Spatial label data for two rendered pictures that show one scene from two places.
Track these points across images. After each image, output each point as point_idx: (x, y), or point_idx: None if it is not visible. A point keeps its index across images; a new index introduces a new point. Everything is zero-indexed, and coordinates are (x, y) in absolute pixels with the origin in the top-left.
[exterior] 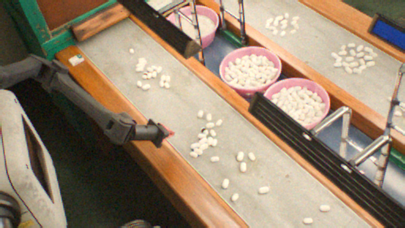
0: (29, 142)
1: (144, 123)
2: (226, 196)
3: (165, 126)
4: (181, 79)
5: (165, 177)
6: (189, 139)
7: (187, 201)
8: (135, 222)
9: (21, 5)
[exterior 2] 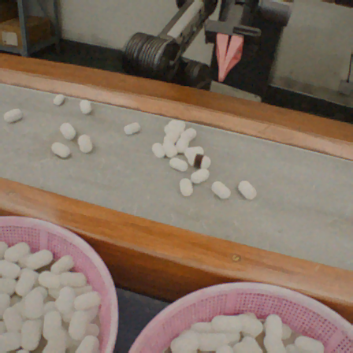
0: None
1: (312, 134)
2: (74, 102)
3: (232, 50)
4: None
5: (183, 86)
6: (213, 147)
7: (125, 75)
8: (164, 43)
9: None
